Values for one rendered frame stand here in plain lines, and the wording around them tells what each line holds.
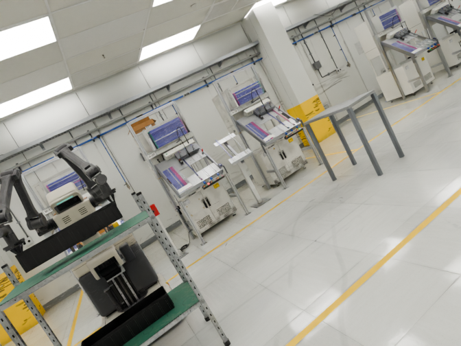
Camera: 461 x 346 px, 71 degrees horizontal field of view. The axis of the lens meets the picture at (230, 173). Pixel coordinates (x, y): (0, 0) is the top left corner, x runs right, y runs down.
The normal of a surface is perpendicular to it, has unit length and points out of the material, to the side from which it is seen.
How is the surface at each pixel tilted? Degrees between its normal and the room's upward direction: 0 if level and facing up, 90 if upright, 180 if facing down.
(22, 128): 90
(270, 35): 90
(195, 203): 90
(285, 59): 90
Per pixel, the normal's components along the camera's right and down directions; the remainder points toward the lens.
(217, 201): 0.36, -0.06
